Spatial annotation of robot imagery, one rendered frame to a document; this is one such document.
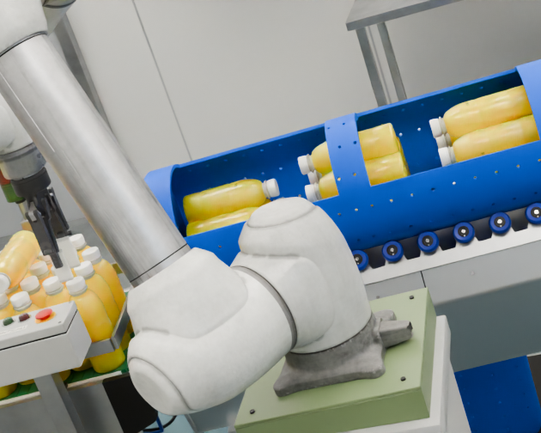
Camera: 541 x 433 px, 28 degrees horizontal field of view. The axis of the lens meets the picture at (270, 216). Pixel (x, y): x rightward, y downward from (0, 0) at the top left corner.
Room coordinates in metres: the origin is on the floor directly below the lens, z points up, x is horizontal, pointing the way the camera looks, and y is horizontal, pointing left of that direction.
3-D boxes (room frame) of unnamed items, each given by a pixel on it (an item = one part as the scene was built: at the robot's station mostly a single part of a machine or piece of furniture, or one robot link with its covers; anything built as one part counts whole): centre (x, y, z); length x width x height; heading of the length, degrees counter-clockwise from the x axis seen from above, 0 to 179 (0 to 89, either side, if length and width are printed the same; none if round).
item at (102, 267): (2.23, 0.40, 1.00); 0.07 x 0.07 x 0.19
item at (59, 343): (1.98, 0.53, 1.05); 0.20 x 0.10 x 0.10; 79
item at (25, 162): (2.09, 0.43, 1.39); 0.09 x 0.09 x 0.06
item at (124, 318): (2.24, 0.36, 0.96); 0.40 x 0.01 x 0.03; 169
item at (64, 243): (2.12, 0.42, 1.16); 0.03 x 0.01 x 0.07; 79
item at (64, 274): (2.06, 0.44, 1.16); 0.03 x 0.01 x 0.07; 79
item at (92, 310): (2.09, 0.43, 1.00); 0.07 x 0.07 x 0.19
